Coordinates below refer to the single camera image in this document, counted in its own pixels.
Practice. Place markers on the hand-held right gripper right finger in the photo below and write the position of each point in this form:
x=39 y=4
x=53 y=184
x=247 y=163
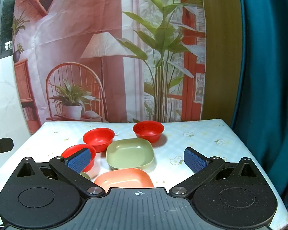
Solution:
x=194 y=161

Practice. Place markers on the pale green plate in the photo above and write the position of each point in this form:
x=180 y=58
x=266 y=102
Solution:
x=86 y=176

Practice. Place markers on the red plastic bowl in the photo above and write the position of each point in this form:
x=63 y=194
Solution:
x=98 y=136
x=148 y=129
x=73 y=151

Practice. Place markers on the white marble board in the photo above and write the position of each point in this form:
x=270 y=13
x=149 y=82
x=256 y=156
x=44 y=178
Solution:
x=4 y=100

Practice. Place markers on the green square plate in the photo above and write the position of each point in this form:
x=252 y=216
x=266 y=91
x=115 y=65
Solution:
x=129 y=153

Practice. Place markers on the dark window frame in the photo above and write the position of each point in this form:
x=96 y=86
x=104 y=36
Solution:
x=1 y=16

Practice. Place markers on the pink square plate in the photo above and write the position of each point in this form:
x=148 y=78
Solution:
x=124 y=178

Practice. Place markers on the floral checked tablecloth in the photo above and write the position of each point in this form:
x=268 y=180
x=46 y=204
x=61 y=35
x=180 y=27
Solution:
x=206 y=136

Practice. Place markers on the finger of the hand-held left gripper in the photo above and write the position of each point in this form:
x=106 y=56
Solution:
x=1 y=145

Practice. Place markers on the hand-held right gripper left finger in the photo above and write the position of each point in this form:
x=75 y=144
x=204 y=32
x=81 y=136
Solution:
x=78 y=160

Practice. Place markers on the teal curtain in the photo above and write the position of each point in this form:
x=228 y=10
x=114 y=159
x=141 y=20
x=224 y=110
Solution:
x=266 y=76

